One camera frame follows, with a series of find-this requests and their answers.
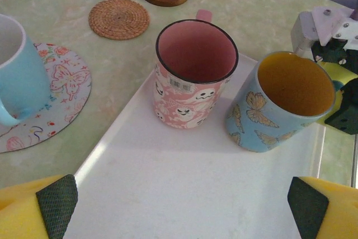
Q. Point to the blue butterfly print mug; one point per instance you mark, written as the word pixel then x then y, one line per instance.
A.
pixel 251 127

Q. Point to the pink ghost print mug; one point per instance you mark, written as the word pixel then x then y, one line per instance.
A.
pixel 181 104

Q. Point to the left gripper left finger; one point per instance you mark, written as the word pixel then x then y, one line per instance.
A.
pixel 28 213

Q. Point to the woven rattan coaster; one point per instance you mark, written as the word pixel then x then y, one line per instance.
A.
pixel 118 18

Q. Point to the white rectangular tray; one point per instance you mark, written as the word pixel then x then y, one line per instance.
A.
pixel 181 180

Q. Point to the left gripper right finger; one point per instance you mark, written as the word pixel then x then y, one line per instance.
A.
pixel 335 213

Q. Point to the light blue mug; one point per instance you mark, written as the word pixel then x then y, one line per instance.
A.
pixel 25 82

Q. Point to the round floral butterfly coaster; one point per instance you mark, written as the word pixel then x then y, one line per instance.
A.
pixel 70 82

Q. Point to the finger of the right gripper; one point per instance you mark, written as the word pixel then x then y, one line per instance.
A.
pixel 346 113
pixel 341 74

